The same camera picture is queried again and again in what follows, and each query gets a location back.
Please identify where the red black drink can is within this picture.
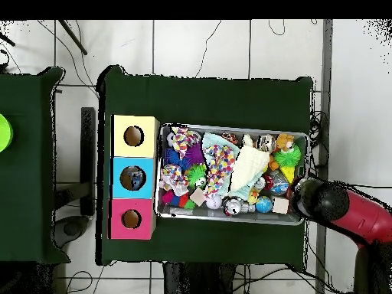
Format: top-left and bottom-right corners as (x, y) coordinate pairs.
(222, 196), (243, 217)

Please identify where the green plastic bowl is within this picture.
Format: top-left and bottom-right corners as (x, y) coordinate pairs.
(0, 113), (15, 154)

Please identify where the wooden three-hole box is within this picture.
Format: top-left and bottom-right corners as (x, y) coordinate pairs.
(109, 114), (160, 240)

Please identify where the black rod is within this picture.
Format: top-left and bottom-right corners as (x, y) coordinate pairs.
(57, 20), (88, 56)

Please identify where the green fluffy toy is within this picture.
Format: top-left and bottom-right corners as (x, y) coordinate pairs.
(273, 145), (303, 170)

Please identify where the blue globe ball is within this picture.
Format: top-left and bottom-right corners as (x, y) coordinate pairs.
(255, 195), (274, 215)

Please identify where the dark green table cloth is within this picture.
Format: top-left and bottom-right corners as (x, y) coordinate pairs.
(0, 66), (71, 264)
(96, 64), (315, 267)

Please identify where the crushed silver drink can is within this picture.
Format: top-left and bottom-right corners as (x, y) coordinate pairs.
(256, 134), (276, 154)

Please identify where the mint green cloth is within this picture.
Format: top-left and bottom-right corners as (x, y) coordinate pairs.
(201, 131), (258, 202)

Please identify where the blue spiky ball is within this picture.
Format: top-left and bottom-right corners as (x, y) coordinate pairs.
(165, 148), (185, 169)

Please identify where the green spiky ball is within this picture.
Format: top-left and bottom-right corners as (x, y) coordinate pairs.
(186, 162), (209, 188)

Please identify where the black cable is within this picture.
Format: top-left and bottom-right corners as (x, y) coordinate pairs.
(330, 180), (392, 190)
(195, 20), (223, 77)
(267, 20), (286, 37)

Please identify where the white baseball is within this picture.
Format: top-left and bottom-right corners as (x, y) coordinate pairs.
(205, 193), (224, 211)

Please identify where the cream yellow cloth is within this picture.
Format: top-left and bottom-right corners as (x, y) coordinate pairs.
(227, 144), (271, 194)

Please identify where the brown plush bear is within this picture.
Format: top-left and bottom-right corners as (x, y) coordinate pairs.
(276, 132), (296, 153)

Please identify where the black flat bar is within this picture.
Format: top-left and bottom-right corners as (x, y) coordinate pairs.
(80, 106), (97, 217)

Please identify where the shallow clear mesh bin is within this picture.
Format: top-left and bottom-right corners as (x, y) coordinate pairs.
(155, 122), (309, 227)

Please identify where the purple spiky ball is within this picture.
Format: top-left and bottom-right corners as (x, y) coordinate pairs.
(186, 144), (207, 166)

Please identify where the colourful patterned cloth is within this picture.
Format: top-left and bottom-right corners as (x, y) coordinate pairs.
(168, 126), (202, 159)
(158, 164), (190, 196)
(204, 145), (237, 198)

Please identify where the grey round base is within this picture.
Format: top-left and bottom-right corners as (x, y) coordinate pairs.
(54, 214), (91, 249)

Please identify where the yellow rubber duck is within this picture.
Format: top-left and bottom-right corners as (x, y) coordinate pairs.
(247, 188), (261, 206)

